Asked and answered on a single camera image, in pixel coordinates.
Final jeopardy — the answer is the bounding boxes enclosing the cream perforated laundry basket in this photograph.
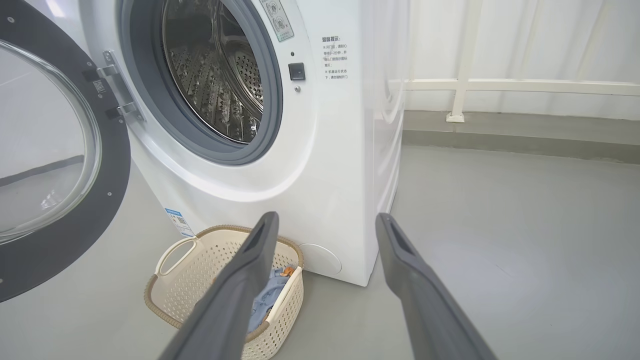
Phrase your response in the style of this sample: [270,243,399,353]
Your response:
[144,224,305,360]

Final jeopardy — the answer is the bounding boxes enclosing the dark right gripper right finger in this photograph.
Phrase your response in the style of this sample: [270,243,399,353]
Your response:
[375,213,498,360]

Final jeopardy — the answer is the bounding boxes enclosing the white metal railing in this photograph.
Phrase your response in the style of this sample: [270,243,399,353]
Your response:
[400,0,640,123]

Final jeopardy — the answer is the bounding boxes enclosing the stainless steel washer drum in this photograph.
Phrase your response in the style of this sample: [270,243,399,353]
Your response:
[162,0,264,144]

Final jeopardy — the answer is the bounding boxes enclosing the grey rubber door gasket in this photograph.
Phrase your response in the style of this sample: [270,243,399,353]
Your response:
[117,0,284,166]

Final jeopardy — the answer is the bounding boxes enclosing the blue patterned cloth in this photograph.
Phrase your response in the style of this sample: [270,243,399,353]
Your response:
[247,265,298,335]

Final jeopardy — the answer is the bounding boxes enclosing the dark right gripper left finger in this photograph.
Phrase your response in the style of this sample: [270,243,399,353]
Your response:
[159,211,280,360]

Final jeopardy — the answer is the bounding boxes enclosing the round drain filter cover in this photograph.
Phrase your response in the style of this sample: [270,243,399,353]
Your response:
[299,243,343,276]

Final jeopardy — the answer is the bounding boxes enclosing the washing machine door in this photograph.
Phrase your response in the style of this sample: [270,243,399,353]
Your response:
[0,0,132,303]

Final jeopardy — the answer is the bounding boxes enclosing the blue energy label sticker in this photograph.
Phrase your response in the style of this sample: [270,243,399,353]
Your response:
[164,207,196,238]

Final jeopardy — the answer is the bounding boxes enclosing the white front-load washing machine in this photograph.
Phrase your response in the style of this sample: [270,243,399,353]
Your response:
[75,0,411,287]

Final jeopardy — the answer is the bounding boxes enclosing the metal door hinge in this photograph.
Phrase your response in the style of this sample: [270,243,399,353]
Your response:
[95,49,146,123]

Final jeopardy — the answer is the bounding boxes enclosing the grey warning label sticker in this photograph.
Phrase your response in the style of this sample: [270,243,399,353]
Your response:
[259,0,295,43]

